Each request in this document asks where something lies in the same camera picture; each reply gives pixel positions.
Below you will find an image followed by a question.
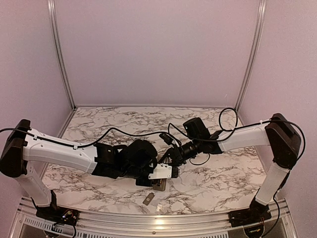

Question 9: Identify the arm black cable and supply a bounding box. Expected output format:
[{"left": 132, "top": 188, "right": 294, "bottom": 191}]
[
  {"left": 167, "top": 107, "right": 307, "bottom": 172},
  {"left": 0, "top": 126, "right": 169, "bottom": 149}
]

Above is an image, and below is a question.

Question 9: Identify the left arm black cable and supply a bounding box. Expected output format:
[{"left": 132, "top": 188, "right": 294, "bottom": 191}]
[{"left": 0, "top": 126, "right": 169, "bottom": 149}]

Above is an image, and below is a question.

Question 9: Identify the right aluminium frame post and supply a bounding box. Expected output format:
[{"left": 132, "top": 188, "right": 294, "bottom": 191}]
[{"left": 235, "top": 0, "right": 267, "bottom": 112}]

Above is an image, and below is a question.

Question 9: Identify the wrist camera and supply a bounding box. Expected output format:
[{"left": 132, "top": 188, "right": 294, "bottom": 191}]
[
  {"left": 148, "top": 164, "right": 179, "bottom": 180},
  {"left": 159, "top": 133, "right": 173, "bottom": 145}
]

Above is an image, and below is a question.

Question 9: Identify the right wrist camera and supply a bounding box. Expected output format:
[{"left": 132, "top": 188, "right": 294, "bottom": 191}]
[{"left": 159, "top": 133, "right": 173, "bottom": 145}]

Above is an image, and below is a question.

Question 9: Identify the grey battery cover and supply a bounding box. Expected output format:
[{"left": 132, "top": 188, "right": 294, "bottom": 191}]
[{"left": 143, "top": 192, "right": 155, "bottom": 206}]

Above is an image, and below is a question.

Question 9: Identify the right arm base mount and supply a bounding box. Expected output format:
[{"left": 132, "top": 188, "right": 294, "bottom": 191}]
[{"left": 228, "top": 206, "right": 272, "bottom": 227}]

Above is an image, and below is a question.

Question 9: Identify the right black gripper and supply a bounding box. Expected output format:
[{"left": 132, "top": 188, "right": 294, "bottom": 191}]
[{"left": 157, "top": 137, "right": 202, "bottom": 167}]

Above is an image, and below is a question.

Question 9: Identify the grey remote control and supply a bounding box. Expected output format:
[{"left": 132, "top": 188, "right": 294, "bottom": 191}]
[{"left": 152, "top": 158, "right": 174, "bottom": 191}]

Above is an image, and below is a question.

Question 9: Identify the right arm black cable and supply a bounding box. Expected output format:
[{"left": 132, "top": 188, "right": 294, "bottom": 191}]
[{"left": 167, "top": 107, "right": 307, "bottom": 172}]

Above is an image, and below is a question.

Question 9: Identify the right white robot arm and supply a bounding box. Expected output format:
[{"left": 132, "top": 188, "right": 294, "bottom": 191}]
[{"left": 160, "top": 113, "right": 306, "bottom": 222}]

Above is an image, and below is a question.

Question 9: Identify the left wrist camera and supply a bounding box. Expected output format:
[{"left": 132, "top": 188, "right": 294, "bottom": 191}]
[{"left": 148, "top": 164, "right": 179, "bottom": 180}]

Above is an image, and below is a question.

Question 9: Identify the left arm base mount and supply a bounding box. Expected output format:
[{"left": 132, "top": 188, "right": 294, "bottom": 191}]
[{"left": 36, "top": 206, "right": 79, "bottom": 226}]

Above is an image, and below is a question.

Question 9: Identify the left aluminium frame post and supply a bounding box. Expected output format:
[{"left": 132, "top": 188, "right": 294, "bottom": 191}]
[{"left": 47, "top": 0, "right": 76, "bottom": 111}]

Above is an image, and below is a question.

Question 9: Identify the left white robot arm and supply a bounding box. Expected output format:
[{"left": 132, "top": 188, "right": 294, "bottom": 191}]
[{"left": 0, "top": 119, "right": 171, "bottom": 221}]

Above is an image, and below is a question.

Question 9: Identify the front aluminium rail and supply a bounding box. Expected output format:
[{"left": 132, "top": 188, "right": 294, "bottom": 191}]
[{"left": 9, "top": 197, "right": 298, "bottom": 238}]

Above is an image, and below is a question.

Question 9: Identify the aluminium frame post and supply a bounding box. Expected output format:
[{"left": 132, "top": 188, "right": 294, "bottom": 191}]
[
  {"left": 47, "top": 0, "right": 76, "bottom": 111},
  {"left": 235, "top": 0, "right": 267, "bottom": 112}
]

